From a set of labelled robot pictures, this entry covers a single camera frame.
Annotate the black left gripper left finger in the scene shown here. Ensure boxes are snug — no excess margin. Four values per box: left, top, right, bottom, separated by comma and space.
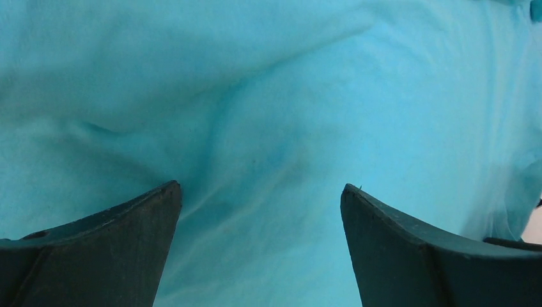
1, 181, 182, 306

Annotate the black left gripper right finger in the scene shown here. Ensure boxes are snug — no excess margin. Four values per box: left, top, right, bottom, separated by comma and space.
340, 184, 541, 307

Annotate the turquoise t shirt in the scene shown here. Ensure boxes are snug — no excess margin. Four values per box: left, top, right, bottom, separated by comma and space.
1, 1, 541, 306

